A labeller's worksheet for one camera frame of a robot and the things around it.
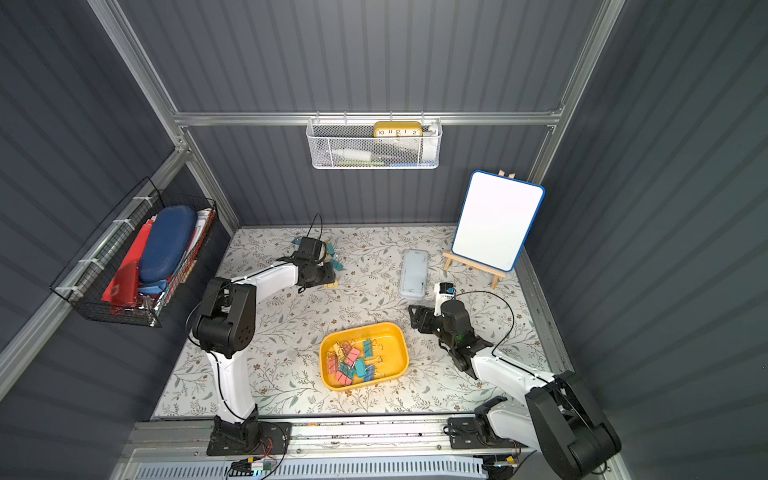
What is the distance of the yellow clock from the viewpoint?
89 cm

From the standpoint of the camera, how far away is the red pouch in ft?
2.11

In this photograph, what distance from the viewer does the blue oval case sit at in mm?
691

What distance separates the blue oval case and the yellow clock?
571 mm
